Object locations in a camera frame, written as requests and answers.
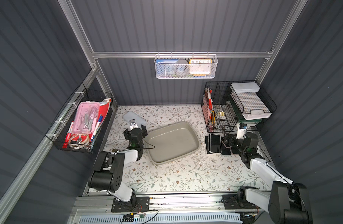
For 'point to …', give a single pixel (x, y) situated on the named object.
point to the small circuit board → (129, 217)
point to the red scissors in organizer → (210, 101)
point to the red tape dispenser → (79, 138)
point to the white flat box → (245, 87)
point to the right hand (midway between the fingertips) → (236, 133)
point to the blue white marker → (100, 119)
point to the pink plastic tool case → (85, 120)
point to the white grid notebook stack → (253, 106)
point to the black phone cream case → (215, 143)
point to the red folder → (103, 110)
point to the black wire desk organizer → (227, 103)
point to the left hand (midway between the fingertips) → (135, 127)
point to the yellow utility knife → (213, 119)
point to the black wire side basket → (61, 131)
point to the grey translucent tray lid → (128, 116)
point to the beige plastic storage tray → (169, 142)
